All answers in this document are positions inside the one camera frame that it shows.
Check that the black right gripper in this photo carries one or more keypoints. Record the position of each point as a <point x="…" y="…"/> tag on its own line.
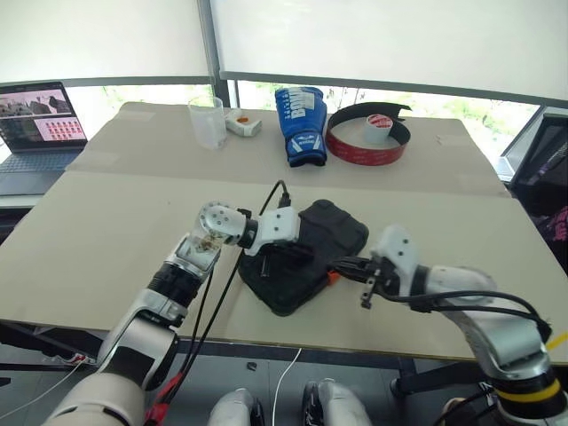
<point x="385" y="277"/>

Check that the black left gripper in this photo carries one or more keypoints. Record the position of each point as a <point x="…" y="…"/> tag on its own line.
<point x="279" y="252"/>

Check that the black pouch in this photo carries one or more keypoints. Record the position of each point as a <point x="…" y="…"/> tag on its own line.
<point x="328" y="231"/>

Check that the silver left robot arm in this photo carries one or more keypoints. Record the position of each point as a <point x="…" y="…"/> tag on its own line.
<point x="146" y="310"/>

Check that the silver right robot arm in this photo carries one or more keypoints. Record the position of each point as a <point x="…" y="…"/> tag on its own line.
<point x="492" y="319"/>

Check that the orange case latch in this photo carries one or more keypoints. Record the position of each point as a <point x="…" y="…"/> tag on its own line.
<point x="333" y="278"/>

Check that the red black tape strip coil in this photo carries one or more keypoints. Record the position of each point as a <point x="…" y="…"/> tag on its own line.
<point x="368" y="155"/>

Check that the small black floor object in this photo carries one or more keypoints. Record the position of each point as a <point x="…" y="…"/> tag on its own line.
<point x="252" y="366"/>

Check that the blue boxing glove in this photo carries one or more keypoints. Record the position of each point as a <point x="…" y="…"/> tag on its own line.
<point x="302" y="128"/>

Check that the grey rounded robot foot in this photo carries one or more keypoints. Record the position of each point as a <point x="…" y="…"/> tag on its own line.
<point x="235" y="408"/>
<point x="337" y="404"/>

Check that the white red tape roll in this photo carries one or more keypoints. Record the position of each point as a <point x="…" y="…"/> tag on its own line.
<point x="377" y="131"/>

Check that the small white box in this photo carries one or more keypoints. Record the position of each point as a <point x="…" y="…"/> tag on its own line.
<point x="244" y="126"/>

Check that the clear plastic measuring cup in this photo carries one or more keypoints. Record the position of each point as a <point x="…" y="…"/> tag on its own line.
<point x="208" y="126"/>

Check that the pink patterned black cloth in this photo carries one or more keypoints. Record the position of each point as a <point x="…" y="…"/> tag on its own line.
<point x="554" y="224"/>

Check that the white power strip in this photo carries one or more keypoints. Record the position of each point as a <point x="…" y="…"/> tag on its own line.
<point x="77" y="357"/>

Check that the grey open laptop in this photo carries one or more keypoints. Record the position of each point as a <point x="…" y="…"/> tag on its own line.
<point x="31" y="124"/>

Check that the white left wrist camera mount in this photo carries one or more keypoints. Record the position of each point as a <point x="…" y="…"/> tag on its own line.
<point x="277" y="226"/>

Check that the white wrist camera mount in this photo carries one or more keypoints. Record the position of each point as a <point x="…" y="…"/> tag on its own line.
<point x="277" y="226"/>
<point x="399" y="250"/>

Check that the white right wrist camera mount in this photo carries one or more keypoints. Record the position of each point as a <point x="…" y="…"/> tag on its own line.
<point x="399" y="250"/>

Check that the grey window frame post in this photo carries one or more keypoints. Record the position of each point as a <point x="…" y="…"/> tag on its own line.
<point x="217" y="44"/>

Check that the black table frame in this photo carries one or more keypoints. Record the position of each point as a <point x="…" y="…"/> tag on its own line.
<point x="53" y="339"/>

